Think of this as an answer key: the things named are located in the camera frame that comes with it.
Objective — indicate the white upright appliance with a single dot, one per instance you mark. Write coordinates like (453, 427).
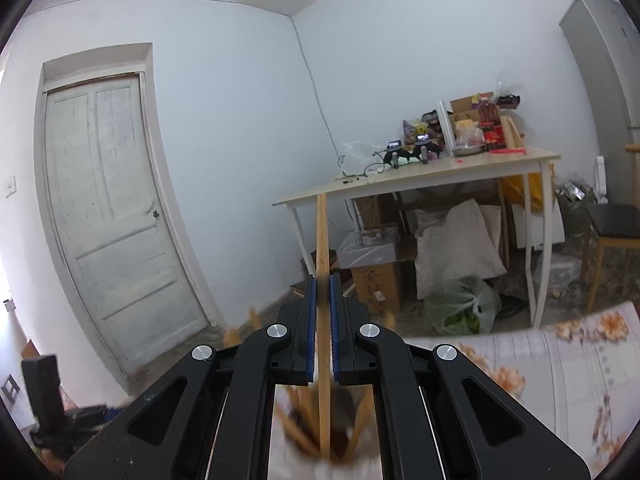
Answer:
(601, 180)

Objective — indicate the wooden board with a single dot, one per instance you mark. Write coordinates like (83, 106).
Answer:
(512, 132)

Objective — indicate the red plastic strip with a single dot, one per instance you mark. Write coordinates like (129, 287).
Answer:
(507, 151)

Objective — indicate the small wooden frame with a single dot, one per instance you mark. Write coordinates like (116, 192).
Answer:
(10, 389)

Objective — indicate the metal utensil holder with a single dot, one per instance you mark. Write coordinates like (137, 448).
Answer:
(340, 405)

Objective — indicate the wooden chair dark seat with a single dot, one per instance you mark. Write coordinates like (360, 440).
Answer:
(615, 220)

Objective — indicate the white light switch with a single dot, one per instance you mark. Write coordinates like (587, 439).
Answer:
(10, 186)

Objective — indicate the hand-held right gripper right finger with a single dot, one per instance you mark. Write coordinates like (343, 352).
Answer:
(334, 330)

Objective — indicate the white panel door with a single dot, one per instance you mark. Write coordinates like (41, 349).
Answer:
(115, 210)

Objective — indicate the grey refrigerator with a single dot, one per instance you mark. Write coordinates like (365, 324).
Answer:
(600, 60)

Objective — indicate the clear plastic bag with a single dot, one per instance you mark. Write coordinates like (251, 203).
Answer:
(355, 152)

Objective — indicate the white flat board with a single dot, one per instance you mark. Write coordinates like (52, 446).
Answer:
(522, 227)

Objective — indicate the open cardboard box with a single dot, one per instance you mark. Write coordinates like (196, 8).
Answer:
(462, 106)

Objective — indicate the white sack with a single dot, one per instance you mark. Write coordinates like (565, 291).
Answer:
(460, 245)

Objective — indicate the floral tablecloth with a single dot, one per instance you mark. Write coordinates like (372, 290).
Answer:
(550, 360)

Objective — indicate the metal bowl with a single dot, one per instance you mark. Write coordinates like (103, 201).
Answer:
(468, 150)

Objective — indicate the white storage box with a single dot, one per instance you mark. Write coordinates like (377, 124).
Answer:
(370, 247)

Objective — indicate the green plastic bag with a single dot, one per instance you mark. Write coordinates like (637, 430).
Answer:
(465, 310)

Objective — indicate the black gripper device with screen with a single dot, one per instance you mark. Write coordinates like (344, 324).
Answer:
(424, 150)
(394, 155)

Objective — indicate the clear film roll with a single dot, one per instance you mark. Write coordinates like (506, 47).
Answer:
(445, 125)

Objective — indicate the yellow plastic bag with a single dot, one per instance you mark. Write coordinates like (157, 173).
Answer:
(532, 190)

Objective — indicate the brown cardboard piece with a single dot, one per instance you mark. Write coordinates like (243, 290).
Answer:
(30, 350)

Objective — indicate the amber oil bottle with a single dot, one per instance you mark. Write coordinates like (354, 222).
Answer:
(488, 112)

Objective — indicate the light wooden table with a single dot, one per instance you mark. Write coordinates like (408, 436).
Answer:
(450, 170)

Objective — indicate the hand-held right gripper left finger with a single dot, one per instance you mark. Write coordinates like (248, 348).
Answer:
(312, 330)

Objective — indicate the dark green sack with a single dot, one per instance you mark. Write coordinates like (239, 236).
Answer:
(572, 205)

